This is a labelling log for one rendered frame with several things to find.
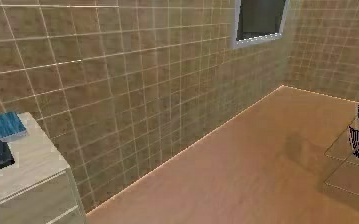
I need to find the grey framed window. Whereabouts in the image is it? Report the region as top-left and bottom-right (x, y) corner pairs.
(230, 0), (291, 50)

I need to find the pale wooden cabinet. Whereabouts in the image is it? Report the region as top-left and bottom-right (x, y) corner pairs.
(0, 111), (87, 224)

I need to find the blue book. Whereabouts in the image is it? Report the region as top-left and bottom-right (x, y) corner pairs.
(0, 111), (29, 144)

